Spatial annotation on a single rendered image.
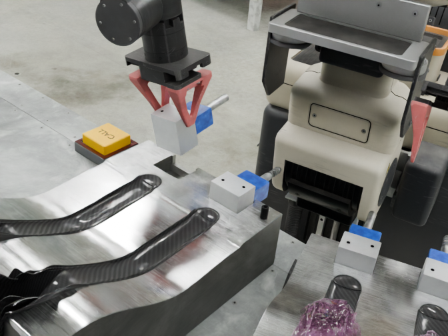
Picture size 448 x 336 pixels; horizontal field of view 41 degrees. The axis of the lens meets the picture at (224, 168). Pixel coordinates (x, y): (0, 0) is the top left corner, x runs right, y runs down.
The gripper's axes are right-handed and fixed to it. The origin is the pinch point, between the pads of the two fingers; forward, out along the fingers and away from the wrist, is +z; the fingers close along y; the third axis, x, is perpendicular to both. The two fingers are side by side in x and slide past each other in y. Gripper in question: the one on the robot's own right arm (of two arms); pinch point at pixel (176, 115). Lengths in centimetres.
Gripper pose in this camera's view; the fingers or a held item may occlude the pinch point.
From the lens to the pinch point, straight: 84.0
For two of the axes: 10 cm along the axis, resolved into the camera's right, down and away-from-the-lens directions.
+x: 6.5, -4.7, 6.0
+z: 0.9, 8.3, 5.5
